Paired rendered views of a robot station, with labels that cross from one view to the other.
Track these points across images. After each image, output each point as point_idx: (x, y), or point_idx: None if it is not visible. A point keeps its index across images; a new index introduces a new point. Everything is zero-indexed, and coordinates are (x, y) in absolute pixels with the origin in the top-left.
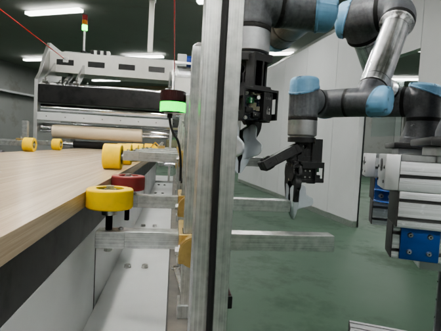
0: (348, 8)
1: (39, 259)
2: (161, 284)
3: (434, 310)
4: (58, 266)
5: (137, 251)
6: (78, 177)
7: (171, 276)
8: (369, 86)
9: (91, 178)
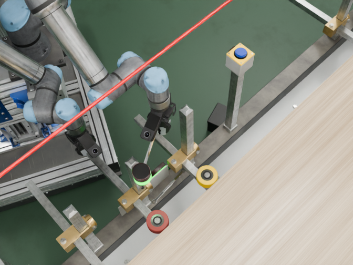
0: None
1: None
2: (141, 231)
3: (8, 130)
4: None
5: None
6: (186, 235)
7: (163, 196)
8: (52, 74)
9: (180, 228)
